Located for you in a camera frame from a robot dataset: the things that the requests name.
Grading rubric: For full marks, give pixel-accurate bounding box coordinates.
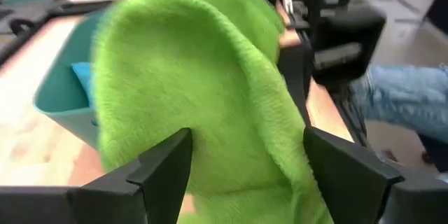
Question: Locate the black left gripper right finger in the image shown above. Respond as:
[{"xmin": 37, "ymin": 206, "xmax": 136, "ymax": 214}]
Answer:
[{"xmin": 302, "ymin": 127, "xmax": 404, "ymax": 224}]

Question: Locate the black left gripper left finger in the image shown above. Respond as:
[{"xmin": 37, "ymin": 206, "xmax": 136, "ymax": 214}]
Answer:
[{"xmin": 66, "ymin": 127, "xmax": 194, "ymax": 224}]

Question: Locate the green microfiber towel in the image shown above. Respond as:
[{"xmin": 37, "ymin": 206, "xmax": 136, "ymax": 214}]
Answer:
[{"xmin": 90, "ymin": 0, "xmax": 335, "ymax": 224}]

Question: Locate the blue microfiber towel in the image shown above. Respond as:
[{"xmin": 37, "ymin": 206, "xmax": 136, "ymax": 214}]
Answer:
[{"xmin": 71, "ymin": 62, "xmax": 95, "ymax": 108}]

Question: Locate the teal plastic basket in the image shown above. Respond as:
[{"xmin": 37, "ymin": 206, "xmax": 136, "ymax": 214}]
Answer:
[{"xmin": 33, "ymin": 8, "xmax": 106, "ymax": 151}]

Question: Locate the black hanging cable with coil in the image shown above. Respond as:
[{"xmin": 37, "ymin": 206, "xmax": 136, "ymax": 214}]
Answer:
[{"xmin": 9, "ymin": 18, "xmax": 36, "ymax": 36}]

